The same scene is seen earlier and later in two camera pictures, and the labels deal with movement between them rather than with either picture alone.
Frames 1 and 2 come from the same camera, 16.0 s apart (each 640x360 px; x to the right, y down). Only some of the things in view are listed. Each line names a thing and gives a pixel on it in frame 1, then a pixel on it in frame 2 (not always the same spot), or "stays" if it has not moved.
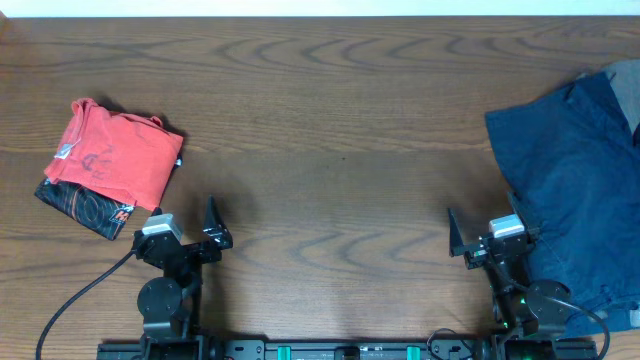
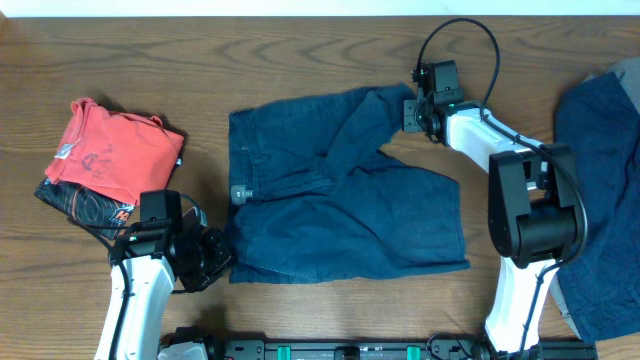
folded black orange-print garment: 88,207 stays
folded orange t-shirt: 131,156 stays
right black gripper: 476,258 to 409,124
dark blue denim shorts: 573,159 to 319,195
